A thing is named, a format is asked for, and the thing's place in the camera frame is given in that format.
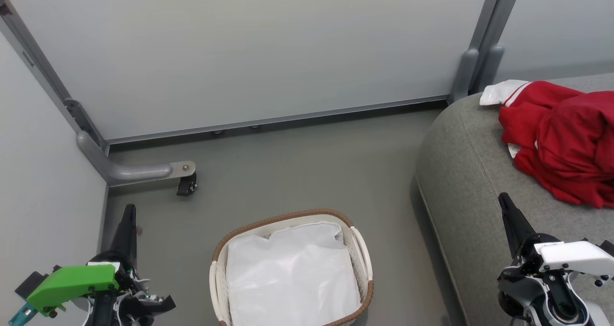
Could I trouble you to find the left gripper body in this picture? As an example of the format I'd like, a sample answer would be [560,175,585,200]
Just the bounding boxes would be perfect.
[88,251,177,326]

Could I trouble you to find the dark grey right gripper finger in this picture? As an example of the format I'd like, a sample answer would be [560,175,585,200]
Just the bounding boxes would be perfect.
[498,192,537,259]

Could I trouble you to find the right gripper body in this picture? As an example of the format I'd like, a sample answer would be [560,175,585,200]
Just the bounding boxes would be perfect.
[497,233,583,323]

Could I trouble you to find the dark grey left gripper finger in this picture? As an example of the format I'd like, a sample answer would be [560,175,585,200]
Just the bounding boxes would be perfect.
[110,204,140,269]

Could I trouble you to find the red and white garment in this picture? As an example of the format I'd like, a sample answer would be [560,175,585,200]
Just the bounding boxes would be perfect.
[480,79,614,210]

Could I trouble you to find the white laundry basket brown rim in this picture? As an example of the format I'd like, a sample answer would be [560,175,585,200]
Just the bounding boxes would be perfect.
[209,209,375,326]

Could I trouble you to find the white cloth basket liner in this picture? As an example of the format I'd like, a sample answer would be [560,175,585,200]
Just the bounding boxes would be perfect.
[225,221,363,326]

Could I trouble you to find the grey curved partition foot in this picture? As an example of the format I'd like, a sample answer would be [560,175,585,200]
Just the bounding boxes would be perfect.
[77,130,197,188]

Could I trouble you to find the grey fabric sofa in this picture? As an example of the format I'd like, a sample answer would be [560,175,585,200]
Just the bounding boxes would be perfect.
[415,73,614,326]

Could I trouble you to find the black caster wheel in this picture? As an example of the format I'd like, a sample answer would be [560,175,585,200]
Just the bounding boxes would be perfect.
[176,173,198,197]

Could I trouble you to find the grey partition hinged post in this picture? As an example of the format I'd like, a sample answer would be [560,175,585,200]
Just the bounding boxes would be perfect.
[0,0,109,149]

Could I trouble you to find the grey partition corner post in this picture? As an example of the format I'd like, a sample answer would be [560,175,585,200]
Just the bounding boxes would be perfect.
[449,0,526,104]

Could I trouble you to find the grey partition base rail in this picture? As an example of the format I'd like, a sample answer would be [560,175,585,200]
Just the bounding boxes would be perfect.
[105,94,451,147]

